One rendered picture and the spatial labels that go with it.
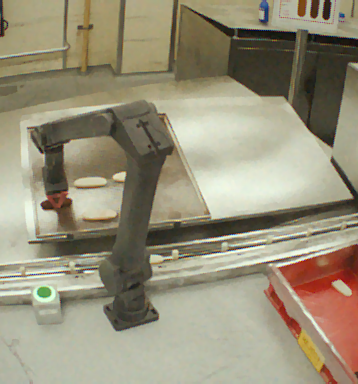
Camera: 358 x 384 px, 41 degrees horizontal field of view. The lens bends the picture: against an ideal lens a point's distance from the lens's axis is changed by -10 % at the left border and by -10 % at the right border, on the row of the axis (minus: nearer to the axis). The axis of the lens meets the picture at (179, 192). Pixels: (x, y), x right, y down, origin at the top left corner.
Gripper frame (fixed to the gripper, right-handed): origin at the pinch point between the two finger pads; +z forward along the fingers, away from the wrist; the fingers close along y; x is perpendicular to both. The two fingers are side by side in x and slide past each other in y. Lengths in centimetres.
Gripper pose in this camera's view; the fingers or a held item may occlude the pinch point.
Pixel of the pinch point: (56, 200)
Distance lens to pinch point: 148.4
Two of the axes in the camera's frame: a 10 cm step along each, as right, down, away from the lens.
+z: -1.2, 7.2, 6.8
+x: -9.4, 1.4, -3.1
